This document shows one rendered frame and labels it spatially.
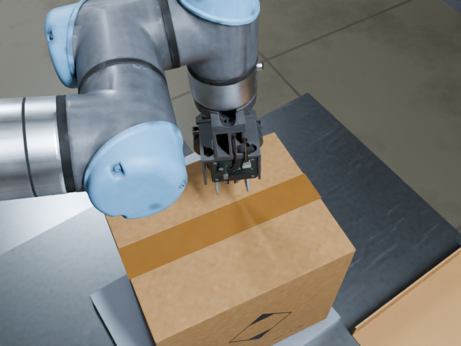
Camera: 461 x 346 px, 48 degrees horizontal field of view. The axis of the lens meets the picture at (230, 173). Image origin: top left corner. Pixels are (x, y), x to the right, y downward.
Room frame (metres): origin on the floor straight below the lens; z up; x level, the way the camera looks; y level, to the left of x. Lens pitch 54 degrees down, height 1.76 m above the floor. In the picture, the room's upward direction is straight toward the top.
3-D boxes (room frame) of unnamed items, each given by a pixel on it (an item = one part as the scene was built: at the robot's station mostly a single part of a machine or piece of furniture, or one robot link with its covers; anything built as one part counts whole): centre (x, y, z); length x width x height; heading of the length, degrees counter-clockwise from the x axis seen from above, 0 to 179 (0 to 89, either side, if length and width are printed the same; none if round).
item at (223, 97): (0.41, 0.00, 1.37); 0.08 x 0.08 x 0.05
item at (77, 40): (0.36, 0.10, 1.45); 0.11 x 0.11 x 0.08; 14
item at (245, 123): (0.40, 0.00, 1.29); 0.09 x 0.08 x 0.12; 5
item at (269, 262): (0.37, 0.01, 0.99); 0.30 x 0.24 x 0.27; 116
